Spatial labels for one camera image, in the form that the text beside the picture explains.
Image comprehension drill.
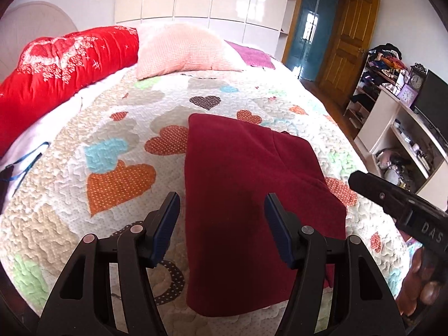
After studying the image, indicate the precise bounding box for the purple table clock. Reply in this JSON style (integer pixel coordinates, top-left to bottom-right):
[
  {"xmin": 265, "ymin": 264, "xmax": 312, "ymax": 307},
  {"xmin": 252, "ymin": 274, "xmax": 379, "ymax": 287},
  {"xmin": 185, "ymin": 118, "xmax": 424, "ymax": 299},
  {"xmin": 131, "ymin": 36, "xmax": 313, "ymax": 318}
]
[{"xmin": 397, "ymin": 84, "xmax": 419, "ymax": 105}]

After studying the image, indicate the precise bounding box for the dark red garment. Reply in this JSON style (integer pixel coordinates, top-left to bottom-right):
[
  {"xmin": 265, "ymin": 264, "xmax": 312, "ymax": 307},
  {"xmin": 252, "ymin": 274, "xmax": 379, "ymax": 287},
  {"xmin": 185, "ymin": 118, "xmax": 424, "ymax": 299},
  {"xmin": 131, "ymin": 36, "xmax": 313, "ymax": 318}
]
[{"xmin": 184, "ymin": 113, "xmax": 348, "ymax": 317}]

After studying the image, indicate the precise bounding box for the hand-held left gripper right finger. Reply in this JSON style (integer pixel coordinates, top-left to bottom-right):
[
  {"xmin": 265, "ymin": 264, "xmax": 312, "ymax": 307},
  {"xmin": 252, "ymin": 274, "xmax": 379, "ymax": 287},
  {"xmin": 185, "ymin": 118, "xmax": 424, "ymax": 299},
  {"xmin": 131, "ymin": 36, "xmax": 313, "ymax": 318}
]
[{"xmin": 264, "ymin": 192, "xmax": 407, "ymax": 336}]

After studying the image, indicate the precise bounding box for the heart patterned quilt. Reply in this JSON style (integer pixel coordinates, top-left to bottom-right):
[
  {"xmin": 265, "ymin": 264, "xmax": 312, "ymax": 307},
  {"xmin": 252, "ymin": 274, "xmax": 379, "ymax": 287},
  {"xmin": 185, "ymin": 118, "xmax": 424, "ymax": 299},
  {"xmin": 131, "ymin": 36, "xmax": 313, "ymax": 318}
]
[{"xmin": 0, "ymin": 65, "xmax": 410, "ymax": 336}]

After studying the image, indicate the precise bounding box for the blue strap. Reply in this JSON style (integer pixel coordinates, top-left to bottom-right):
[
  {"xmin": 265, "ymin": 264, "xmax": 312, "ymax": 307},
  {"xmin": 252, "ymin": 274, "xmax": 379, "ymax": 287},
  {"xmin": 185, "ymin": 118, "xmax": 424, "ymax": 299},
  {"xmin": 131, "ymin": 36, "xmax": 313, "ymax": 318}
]
[{"xmin": 0, "ymin": 142, "xmax": 51, "ymax": 183}]

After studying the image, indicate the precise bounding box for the white shelf unit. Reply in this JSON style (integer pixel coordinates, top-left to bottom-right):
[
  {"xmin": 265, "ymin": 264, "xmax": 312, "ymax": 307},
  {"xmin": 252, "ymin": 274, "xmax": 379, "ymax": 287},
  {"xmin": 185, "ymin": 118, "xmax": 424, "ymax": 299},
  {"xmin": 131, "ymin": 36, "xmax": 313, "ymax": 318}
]
[{"xmin": 345, "ymin": 47, "xmax": 448, "ymax": 211}]

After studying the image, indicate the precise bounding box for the white rounded headboard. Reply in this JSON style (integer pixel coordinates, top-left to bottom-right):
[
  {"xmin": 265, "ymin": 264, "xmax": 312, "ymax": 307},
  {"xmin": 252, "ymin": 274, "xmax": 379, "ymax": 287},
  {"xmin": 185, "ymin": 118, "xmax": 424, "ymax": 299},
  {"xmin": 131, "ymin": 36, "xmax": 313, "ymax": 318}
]
[{"xmin": 0, "ymin": 2, "xmax": 78, "ymax": 83}]

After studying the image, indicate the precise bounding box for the black television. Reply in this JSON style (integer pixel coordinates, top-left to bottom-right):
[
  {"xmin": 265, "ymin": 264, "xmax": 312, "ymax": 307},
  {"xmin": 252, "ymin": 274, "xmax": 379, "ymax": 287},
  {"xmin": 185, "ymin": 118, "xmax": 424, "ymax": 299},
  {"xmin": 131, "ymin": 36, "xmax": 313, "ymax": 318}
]
[{"xmin": 414, "ymin": 70, "xmax": 448, "ymax": 134}]

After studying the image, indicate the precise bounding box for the pink pillow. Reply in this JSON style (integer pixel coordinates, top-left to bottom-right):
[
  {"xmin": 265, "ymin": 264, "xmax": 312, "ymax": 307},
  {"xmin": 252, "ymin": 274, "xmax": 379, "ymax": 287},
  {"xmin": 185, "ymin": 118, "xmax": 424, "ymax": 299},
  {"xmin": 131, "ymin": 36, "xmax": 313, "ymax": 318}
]
[{"xmin": 135, "ymin": 23, "xmax": 243, "ymax": 80}]

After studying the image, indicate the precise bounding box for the heap of bags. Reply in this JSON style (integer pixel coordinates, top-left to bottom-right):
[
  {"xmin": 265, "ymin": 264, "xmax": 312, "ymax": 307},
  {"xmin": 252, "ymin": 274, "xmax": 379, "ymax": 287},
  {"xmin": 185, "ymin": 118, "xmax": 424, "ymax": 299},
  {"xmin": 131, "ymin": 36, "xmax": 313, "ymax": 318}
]
[{"xmin": 376, "ymin": 149, "xmax": 414, "ymax": 186}]

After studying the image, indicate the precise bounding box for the purple cloth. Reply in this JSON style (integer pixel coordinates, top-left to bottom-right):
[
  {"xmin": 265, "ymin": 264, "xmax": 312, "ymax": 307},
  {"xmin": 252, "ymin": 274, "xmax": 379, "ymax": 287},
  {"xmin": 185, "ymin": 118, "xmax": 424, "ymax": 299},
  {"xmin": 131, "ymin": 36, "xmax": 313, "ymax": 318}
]
[{"xmin": 226, "ymin": 40, "xmax": 275, "ymax": 69}]

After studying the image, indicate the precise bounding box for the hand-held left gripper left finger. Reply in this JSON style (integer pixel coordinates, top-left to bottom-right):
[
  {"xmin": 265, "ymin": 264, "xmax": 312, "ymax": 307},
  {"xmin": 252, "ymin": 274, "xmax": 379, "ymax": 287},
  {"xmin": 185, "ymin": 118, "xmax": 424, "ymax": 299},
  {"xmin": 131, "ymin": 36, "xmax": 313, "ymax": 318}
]
[{"xmin": 37, "ymin": 191, "xmax": 181, "ymax": 336}]

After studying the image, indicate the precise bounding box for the red printed comforter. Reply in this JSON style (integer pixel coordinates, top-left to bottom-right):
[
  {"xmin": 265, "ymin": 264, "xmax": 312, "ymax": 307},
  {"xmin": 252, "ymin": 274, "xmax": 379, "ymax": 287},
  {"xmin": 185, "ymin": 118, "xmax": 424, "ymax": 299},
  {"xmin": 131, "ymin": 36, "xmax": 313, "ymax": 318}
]
[{"xmin": 0, "ymin": 25, "xmax": 140, "ymax": 156}]

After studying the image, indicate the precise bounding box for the pale pink fleece blanket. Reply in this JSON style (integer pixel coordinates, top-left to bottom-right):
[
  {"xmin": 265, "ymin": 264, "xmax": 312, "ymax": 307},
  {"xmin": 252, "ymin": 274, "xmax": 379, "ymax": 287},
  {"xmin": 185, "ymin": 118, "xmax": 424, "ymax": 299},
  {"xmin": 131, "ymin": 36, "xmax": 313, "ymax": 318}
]
[{"xmin": 0, "ymin": 61, "xmax": 139, "ymax": 211}]

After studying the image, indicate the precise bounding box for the blue glass door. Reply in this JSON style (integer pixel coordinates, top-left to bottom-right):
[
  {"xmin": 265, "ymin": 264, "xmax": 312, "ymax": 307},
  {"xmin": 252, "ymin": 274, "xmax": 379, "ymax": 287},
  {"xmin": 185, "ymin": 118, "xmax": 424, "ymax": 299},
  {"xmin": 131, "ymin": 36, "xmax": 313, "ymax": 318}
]
[{"xmin": 287, "ymin": 0, "xmax": 342, "ymax": 83}]

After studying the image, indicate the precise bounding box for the wooden door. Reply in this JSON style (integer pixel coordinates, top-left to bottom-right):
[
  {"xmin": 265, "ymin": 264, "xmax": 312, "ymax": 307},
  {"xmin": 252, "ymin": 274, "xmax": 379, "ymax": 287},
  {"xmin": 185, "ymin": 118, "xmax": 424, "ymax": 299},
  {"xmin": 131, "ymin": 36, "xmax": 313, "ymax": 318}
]
[{"xmin": 318, "ymin": 0, "xmax": 381, "ymax": 100}]

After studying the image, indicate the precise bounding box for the person's right hand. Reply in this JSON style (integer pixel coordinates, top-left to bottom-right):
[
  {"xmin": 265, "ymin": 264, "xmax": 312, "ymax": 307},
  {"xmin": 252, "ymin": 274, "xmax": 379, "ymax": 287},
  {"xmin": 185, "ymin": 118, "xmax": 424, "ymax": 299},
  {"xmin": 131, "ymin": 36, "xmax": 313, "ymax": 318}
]
[{"xmin": 397, "ymin": 240, "xmax": 443, "ymax": 317}]

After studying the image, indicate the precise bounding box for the pile of clothes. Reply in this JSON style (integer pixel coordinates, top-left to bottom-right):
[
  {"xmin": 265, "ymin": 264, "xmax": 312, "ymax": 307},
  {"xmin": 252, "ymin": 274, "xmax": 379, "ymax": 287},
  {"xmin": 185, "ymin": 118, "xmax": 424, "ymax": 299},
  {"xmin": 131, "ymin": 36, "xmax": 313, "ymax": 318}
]
[{"xmin": 367, "ymin": 44, "xmax": 408, "ymax": 72}]

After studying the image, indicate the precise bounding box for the ornate dark clock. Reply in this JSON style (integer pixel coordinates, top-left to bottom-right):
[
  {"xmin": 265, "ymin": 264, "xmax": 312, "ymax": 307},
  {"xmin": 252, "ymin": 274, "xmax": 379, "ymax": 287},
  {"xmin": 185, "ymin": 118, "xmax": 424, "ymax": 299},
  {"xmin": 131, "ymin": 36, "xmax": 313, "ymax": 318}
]
[{"xmin": 408, "ymin": 63, "xmax": 428, "ymax": 90}]

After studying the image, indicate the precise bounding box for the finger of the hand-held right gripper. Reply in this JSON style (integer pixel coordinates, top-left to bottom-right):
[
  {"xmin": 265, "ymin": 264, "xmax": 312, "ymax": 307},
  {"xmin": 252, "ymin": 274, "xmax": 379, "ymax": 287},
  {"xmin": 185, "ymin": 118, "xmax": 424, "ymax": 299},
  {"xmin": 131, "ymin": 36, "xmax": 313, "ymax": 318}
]
[{"xmin": 348, "ymin": 171, "xmax": 403, "ymax": 218}]

